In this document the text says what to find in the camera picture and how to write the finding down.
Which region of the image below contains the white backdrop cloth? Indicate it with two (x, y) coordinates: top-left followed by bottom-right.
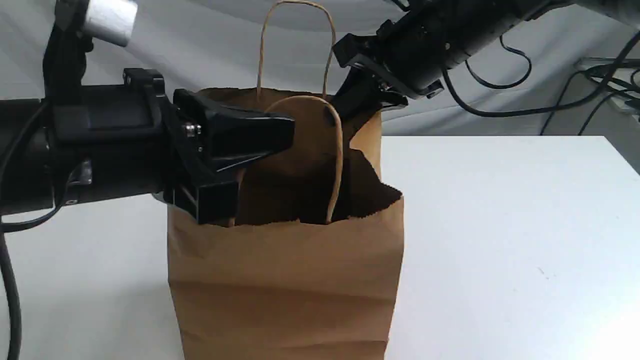
(1, 0), (634, 136)

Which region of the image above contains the brown paper bag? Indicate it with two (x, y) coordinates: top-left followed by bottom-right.
(167, 80), (405, 360)

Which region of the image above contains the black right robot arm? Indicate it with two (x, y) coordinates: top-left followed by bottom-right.
(330, 0), (639, 127)

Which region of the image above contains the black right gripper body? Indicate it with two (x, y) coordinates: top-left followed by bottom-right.
(333, 10), (445, 100)

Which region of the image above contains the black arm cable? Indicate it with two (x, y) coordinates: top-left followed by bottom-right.
(442, 30), (640, 119)
(0, 100), (73, 360)

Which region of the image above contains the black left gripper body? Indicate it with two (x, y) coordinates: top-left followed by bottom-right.
(50, 68), (239, 224)

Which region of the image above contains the black cable bundle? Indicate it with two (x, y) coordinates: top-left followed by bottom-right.
(540, 60), (640, 137)

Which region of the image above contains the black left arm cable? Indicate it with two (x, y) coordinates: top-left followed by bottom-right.
(0, 100), (73, 360)

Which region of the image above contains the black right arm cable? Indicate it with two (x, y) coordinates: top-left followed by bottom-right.
(442, 30), (640, 119)

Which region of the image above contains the silver cylinder camera mount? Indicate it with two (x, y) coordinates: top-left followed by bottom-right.
(82, 0), (138, 48)

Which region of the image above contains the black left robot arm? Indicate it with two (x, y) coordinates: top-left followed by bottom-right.
(1, 0), (295, 233)

